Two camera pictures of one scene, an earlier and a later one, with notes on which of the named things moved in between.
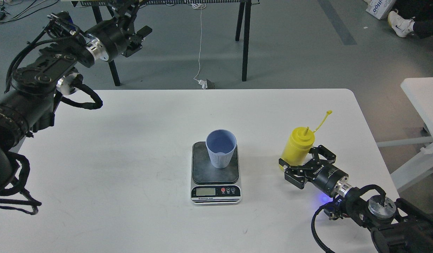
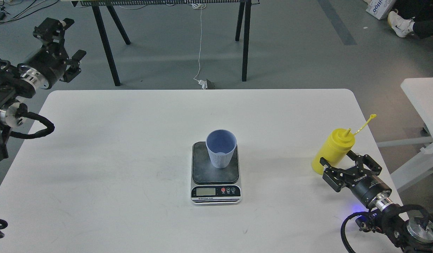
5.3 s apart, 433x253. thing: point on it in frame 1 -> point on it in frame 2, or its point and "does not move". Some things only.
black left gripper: x=114 y=33 -> x=51 y=62
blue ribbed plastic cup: x=221 y=144 does not move
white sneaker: x=402 y=27 does not move
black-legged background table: x=243 y=17 does not move
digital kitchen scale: x=210 y=186 does not move
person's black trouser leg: x=426 y=14 does not move
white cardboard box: x=380 y=8 does not move
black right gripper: x=324 y=175 -> x=366 y=187
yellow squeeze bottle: x=300 y=142 -> x=334 y=148
